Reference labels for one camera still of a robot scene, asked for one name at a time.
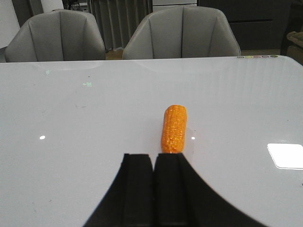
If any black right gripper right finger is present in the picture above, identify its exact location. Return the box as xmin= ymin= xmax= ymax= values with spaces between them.
xmin=154 ymin=154 xmax=262 ymax=227

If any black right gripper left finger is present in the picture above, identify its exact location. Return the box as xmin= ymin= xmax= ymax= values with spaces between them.
xmin=84 ymin=154 xmax=153 ymax=227

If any orange corn cob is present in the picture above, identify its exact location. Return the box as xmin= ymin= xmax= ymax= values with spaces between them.
xmin=161 ymin=105 xmax=187 ymax=153

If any grey chair on right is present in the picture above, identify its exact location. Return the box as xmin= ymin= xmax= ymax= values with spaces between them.
xmin=123 ymin=5 xmax=241 ymax=60

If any grey chair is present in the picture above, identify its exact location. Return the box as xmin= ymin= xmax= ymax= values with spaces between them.
xmin=123 ymin=5 xmax=241 ymax=60
xmin=4 ymin=9 xmax=106 ymax=62

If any coloured sticker strip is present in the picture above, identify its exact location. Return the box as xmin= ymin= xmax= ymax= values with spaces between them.
xmin=237 ymin=55 xmax=279 ymax=59

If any grey chair on left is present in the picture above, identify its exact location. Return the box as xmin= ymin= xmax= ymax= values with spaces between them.
xmin=4 ymin=9 xmax=106 ymax=62

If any beige cushioned seat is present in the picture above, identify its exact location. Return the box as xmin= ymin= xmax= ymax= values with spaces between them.
xmin=286 ymin=31 xmax=303 ymax=65

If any dark grey cabinet counter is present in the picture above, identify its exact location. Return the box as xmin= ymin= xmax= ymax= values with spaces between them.
xmin=198 ymin=0 xmax=303 ymax=50

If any white refrigerator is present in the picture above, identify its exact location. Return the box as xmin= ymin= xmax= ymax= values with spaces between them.
xmin=152 ymin=0 xmax=198 ymax=12

